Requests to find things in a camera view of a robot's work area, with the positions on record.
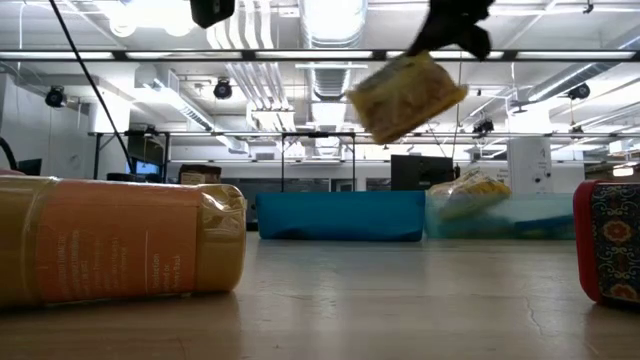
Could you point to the small dark monitor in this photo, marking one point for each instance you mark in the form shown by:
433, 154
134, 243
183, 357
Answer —
29, 167

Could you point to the black ceiling light rail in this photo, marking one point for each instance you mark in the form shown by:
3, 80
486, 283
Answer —
300, 55

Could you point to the blue plastic bin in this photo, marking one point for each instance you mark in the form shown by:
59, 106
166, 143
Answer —
340, 215

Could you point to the black ceiling spotlight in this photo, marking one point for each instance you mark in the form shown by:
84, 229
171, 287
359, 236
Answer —
580, 91
55, 97
222, 90
483, 127

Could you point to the glowing wall lamp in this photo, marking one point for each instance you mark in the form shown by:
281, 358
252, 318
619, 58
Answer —
623, 171

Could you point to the orange spice bottle black cap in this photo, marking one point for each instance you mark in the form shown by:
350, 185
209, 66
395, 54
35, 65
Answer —
115, 240

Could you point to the black background workstation frame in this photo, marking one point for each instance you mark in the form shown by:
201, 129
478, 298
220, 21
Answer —
282, 165

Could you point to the white room column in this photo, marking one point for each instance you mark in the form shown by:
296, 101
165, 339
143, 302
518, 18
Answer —
530, 165

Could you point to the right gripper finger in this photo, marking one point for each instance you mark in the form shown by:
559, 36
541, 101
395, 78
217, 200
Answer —
432, 37
477, 42

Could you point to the brown cardboard box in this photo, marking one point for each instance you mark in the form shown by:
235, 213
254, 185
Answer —
200, 175

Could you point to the pink plastic bowl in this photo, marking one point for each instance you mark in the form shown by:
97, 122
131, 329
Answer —
10, 172

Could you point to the silver ventilation duct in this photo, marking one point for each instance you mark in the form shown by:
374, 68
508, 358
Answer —
330, 82

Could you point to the dark monitor blue screen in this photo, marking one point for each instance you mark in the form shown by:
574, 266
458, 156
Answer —
145, 150

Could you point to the yellow and silver ramen packet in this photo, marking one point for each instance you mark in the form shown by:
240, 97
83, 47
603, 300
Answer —
472, 192

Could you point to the red patterned spice tin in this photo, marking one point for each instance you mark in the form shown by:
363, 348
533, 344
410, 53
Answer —
612, 245

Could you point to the black computer monitor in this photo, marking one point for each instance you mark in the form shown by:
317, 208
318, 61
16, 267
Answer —
420, 172

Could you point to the yellow Maruchan ramen packet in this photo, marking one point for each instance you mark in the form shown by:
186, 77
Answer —
405, 97

